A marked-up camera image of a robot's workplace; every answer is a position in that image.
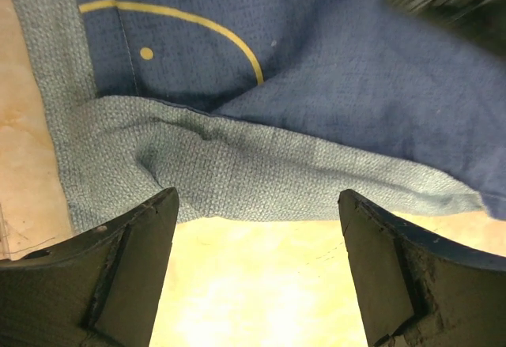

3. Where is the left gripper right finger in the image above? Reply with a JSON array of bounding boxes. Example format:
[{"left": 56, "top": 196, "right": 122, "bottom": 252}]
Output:
[{"left": 338, "top": 190, "right": 505, "bottom": 347}]

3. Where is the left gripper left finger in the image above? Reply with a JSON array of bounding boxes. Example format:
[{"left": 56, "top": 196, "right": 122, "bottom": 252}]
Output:
[{"left": 1, "top": 188, "right": 179, "bottom": 346}]

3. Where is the light blue pillowcase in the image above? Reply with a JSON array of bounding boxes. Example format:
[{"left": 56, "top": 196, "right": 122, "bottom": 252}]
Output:
[{"left": 13, "top": 0, "right": 505, "bottom": 232}]

